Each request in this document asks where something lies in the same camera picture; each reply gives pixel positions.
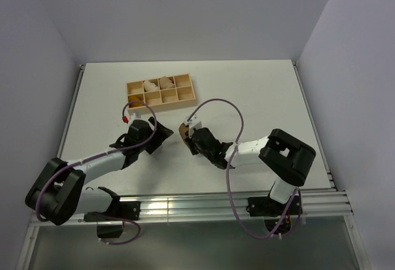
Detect aluminium rail frame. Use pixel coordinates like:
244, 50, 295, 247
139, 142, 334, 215
58, 60, 352, 222

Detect wooden compartment tray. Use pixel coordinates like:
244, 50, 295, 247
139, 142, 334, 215
126, 74, 197, 111

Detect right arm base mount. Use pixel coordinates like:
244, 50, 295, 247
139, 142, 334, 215
246, 195, 302, 236

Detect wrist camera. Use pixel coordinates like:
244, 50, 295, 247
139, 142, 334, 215
122, 111, 141, 126
183, 114, 202, 137

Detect beige rolled sock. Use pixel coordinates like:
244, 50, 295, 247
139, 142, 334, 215
159, 77, 175, 90
143, 80, 159, 92

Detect beige rolled sock right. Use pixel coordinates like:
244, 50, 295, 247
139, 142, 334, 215
159, 77, 175, 90

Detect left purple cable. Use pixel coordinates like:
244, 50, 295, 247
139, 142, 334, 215
35, 102, 158, 246

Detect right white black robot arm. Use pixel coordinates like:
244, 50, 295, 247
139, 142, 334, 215
180, 126, 316, 214

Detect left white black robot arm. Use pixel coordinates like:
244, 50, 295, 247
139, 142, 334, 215
25, 117, 173, 226

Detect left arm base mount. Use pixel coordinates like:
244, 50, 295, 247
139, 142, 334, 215
78, 187, 141, 245

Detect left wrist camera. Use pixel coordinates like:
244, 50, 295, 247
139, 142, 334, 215
122, 111, 141, 126

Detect brown sock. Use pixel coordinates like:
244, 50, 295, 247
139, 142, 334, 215
178, 123, 190, 145

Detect beige rolled sock left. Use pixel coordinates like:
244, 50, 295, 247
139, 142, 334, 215
143, 80, 159, 92

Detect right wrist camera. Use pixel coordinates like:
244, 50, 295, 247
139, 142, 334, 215
183, 114, 202, 137

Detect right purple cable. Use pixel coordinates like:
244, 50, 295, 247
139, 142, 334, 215
186, 98, 302, 240

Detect mustard yellow sock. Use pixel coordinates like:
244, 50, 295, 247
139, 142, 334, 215
128, 95, 144, 108

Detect purple cable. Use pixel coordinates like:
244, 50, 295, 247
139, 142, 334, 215
186, 98, 302, 240
35, 102, 158, 246

